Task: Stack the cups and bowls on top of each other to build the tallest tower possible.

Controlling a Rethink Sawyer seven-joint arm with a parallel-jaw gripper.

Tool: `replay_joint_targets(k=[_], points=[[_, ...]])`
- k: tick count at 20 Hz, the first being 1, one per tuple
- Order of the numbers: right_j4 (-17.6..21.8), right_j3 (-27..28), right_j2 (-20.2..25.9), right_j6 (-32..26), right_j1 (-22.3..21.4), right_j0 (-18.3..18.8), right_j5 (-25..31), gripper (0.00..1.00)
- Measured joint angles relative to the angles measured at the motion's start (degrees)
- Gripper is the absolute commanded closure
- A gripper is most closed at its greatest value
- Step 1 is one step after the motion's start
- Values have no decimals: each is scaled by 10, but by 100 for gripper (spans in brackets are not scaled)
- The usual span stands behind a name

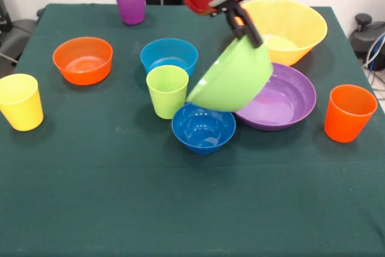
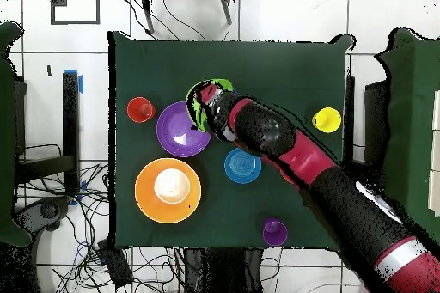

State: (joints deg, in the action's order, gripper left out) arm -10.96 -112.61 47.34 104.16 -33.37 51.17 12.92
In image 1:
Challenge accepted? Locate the green bowl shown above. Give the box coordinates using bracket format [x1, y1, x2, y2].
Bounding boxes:
[185, 34, 274, 113]

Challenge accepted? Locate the large yellow-orange bowl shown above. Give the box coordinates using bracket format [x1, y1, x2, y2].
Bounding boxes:
[237, 0, 328, 67]

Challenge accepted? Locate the light blue bowl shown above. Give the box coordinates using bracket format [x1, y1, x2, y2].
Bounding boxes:
[140, 38, 199, 79]

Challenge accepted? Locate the purple bowl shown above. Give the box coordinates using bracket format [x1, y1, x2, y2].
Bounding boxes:
[234, 62, 318, 132]

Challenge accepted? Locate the green cup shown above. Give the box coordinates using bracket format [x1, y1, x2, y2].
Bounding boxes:
[146, 64, 190, 120]

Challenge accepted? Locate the dark blue bowl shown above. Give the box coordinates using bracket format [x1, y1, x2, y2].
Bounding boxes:
[171, 102, 237, 156]

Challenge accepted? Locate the purple cup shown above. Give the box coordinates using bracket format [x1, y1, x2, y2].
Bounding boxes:
[112, 0, 147, 26]

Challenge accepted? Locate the orange cup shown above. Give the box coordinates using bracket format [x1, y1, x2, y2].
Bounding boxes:
[324, 84, 378, 144]

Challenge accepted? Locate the orange bowl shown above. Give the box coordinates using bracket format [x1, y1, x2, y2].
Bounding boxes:
[52, 36, 114, 86]

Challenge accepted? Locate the dark green tablecloth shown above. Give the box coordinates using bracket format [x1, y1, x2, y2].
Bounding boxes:
[0, 3, 385, 257]

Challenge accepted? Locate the yellow cup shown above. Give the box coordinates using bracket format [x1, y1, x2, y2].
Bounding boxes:
[0, 73, 44, 132]

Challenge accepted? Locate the tangle of floor cables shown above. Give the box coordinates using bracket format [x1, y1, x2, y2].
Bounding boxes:
[362, 34, 385, 101]

